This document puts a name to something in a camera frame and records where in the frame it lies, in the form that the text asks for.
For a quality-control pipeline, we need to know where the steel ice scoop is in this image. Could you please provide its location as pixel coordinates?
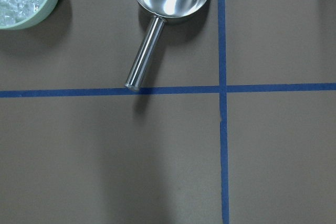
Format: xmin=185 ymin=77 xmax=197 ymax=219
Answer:
xmin=124 ymin=0 xmax=207 ymax=91

